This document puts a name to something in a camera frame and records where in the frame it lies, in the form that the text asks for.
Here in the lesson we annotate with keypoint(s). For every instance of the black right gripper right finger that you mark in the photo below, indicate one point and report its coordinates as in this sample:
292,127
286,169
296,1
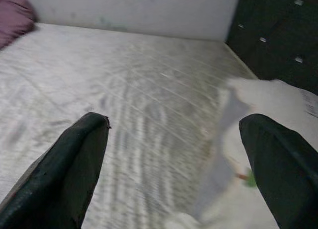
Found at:
285,179

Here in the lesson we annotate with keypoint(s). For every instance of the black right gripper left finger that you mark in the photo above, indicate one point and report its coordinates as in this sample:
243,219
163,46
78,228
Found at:
57,179

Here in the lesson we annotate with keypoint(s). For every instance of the white tree print pillow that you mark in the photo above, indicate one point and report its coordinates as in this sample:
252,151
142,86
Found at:
273,99

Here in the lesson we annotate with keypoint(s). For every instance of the pink cartoon print quilt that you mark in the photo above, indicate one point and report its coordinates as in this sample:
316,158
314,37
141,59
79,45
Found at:
12,18

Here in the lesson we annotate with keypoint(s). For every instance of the grey quilted mattress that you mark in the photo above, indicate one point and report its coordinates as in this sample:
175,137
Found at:
124,90

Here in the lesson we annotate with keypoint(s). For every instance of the black tufted headboard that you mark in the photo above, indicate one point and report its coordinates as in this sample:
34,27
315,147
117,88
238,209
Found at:
273,20

